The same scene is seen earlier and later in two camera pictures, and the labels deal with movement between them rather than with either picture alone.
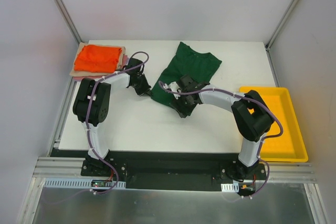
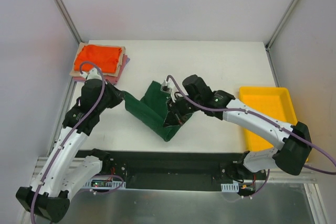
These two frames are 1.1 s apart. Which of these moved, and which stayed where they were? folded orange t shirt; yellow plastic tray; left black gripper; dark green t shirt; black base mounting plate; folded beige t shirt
Moved: dark green t shirt; left black gripper
Stayed: yellow plastic tray; folded beige t shirt; black base mounting plate; folded orange t shirt
